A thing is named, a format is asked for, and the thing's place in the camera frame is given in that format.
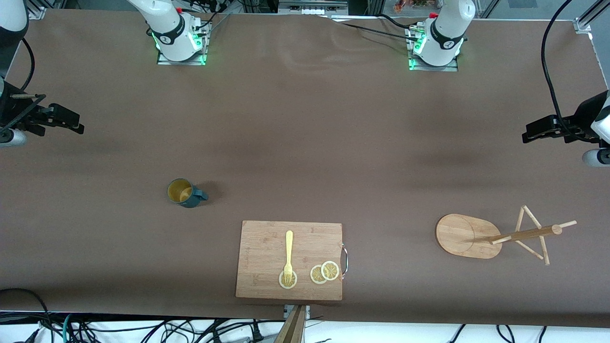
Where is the grey power strip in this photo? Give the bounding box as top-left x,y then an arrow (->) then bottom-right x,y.
278,0 -> 349,15

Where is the metal bracket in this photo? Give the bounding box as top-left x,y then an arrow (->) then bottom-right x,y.
284,305 -> 311,321

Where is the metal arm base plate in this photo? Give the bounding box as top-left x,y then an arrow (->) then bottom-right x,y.
157,29 -> 208,66
407,26 -> 459,72

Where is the wooden beam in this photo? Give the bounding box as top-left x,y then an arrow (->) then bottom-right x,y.
274,305 -> 306,343

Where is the wooden mug rack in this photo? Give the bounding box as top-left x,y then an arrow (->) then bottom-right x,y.
435,205 -> 578,266

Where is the teal cup yellow inside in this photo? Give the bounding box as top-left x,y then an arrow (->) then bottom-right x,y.
167,178 -> 209,209

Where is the teal cable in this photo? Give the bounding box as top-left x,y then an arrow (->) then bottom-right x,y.
61,313 -> 76,343

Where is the yellow plastic fork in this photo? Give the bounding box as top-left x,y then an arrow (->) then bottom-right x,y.
283,230 -> 294,284

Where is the bamboo cutting board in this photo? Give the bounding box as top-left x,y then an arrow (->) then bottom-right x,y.
235,220 -> 349,302

